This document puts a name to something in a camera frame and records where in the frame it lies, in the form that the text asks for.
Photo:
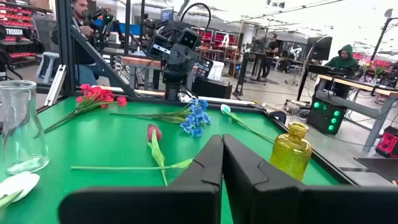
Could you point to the yellow glass vase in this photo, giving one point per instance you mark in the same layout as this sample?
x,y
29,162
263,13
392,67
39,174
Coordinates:
x,y
290,155

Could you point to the black background robot arm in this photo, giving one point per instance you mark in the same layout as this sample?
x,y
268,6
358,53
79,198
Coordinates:
x,y
31,37

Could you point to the white box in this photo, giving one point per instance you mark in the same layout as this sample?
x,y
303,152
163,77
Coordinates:
x,y
216,71

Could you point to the white artificial tulip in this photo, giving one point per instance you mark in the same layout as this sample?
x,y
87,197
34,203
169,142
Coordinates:
x,y
18,183
225,108

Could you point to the black table border frame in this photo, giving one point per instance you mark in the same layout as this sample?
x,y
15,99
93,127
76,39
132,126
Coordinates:
x,y
335,174

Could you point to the black camera rig frame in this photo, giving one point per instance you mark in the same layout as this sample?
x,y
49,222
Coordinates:
x,y
65,46

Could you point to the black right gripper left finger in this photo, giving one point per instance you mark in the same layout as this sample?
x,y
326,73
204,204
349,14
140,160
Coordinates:
x,y
192,202

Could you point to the black computer tower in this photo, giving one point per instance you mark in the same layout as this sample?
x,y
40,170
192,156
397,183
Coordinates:
x,y
323,121

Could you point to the red artificial tulip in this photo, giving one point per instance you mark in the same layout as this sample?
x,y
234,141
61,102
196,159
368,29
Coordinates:
x,y
154,133

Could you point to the grey leg desk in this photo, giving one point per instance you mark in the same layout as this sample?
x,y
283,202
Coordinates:
x,y
377,127

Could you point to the red bin storage shelf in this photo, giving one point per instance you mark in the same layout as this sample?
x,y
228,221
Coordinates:
x,y
18,15

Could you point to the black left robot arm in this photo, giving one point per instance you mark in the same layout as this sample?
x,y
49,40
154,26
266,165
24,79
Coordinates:
x,y
172,91

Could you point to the red toolbox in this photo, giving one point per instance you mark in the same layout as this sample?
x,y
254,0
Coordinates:
x,y
388,144

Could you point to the wooden top desk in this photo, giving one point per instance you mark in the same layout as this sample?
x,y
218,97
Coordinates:
x,y
140,61

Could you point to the green table mat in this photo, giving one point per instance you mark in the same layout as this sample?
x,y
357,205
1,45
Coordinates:
x,y
109,149

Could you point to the black monitor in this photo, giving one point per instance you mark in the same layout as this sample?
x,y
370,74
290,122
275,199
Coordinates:
x,y
320,48

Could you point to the white stool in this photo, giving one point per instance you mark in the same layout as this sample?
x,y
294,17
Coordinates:
x,y
46,67

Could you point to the silver aluminium bracket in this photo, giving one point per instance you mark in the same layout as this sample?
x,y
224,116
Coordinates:
x,y
56,87

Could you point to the black handheld device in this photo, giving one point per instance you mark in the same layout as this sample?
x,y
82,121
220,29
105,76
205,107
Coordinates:
x,y
102,31

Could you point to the black case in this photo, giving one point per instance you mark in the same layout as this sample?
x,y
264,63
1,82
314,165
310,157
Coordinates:
x,y
211,88

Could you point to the clear glass vase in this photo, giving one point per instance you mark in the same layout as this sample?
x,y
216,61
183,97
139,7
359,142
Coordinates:
x,y
21,124

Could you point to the red artificial flower bunch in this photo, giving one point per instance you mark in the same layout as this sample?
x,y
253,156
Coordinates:
x,y
93,95

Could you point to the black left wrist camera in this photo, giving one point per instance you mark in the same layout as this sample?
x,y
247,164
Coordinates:
x,y
189,39

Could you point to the black standing desk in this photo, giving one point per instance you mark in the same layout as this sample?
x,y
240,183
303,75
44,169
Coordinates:
x,y
244,74

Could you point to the person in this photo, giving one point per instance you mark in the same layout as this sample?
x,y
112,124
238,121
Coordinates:
x,y
84,74
272,49
342,62

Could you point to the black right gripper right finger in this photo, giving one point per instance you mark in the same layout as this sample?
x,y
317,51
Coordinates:
x,y
264,202

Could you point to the blue artificial flower bunch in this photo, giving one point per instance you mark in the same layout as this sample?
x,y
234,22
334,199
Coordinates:
x,y
194,119

